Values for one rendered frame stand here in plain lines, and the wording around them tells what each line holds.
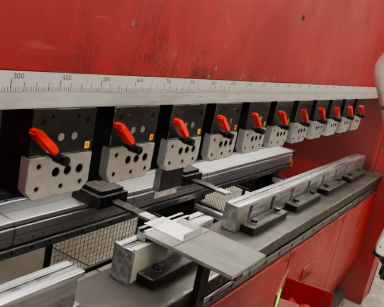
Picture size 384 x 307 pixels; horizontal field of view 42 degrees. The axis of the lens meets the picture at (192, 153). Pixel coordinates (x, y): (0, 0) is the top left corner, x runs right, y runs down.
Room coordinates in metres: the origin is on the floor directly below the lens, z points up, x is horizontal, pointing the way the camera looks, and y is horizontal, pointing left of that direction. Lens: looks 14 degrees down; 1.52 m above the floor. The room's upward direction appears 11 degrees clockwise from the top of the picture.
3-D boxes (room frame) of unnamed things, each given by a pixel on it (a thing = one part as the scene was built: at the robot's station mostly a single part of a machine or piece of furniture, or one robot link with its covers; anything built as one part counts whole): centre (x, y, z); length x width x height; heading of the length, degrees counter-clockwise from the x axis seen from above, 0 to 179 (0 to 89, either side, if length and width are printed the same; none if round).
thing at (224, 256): (1.17, -0.08, 1.00); 0.26 x 0.18 x 0.01; 59
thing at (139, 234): (1.27, 0.04, 0.99); 0.20 x 0.03 x 0.03; 149
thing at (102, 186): (1.33, 0.18, 1.01); 0.26 x 0.12 x 0.05; 59
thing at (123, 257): (1.29, 0.02, 0.92); 0.39 x 0.06 x 0.10; 149
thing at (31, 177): (0.88, 0.27, 1.26); 0.15 x 0.09 x 0.17; 149
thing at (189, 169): (1.68, -0.04, 1.01); 0.26 x 0.12 x 0.05; 59
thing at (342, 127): (2.42, -0.66, 1.26); 0.15 x 0.09 x 0.17; 149
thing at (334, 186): (2.42, -0.73, 0.89); 0.30 x 0.05 x 0.03; 149
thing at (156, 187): (1.25, 0.05, 1.13); 0.10 x 0.02 x 0.10; 149
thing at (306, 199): (2.08, -0.52, 0.89); 0.30 x 0.05 x 0.03; 149
